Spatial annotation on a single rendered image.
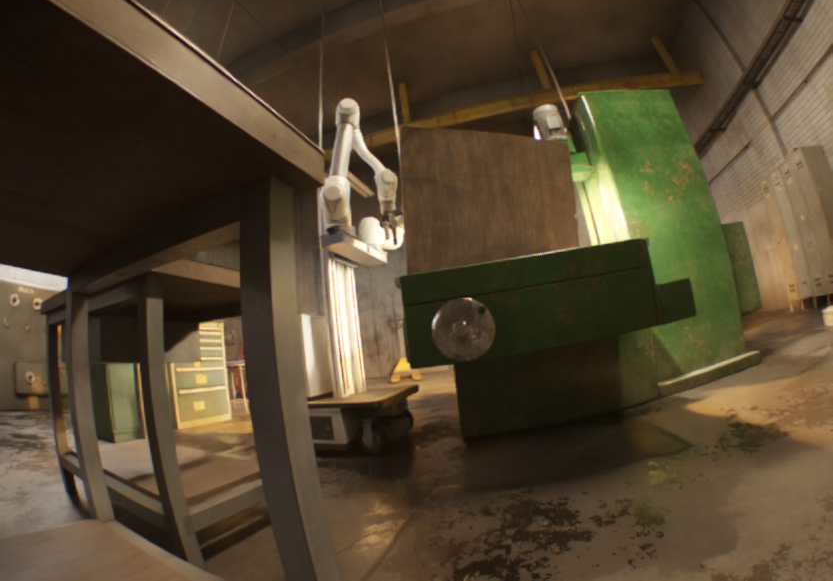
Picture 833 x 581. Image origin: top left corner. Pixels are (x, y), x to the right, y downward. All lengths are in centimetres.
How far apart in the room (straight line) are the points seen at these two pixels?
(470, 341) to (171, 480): 94
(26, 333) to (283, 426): 537
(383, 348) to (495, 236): 706
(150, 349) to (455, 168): 135
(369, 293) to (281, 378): 835
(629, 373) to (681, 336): 49
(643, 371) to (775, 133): 488
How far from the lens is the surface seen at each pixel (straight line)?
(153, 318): 96
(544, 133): 299
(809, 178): 544
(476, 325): 116
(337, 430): 206
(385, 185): 204
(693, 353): 265
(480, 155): 171
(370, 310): 869
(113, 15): 34
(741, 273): 312
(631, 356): 231
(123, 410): 307
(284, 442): 42
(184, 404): 362
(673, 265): 261
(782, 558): 94
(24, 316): 569
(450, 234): 157
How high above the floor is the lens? 57
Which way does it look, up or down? 12 degrees up
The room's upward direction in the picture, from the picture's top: 7 degrees counter-clockwise
